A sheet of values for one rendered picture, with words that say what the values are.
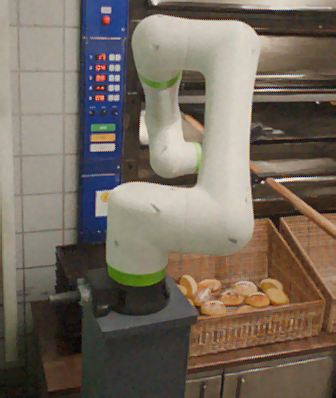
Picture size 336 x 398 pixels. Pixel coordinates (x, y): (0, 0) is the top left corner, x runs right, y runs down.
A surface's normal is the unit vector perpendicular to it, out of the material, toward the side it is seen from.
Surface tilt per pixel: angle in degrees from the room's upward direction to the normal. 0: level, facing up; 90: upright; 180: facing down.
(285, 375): 90
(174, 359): 90
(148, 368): 90
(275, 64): 70
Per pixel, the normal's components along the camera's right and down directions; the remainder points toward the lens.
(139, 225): -0.05, 0.32
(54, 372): 0.07, -0.94
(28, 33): 0.31, 0.35
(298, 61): 0.31, 0.00
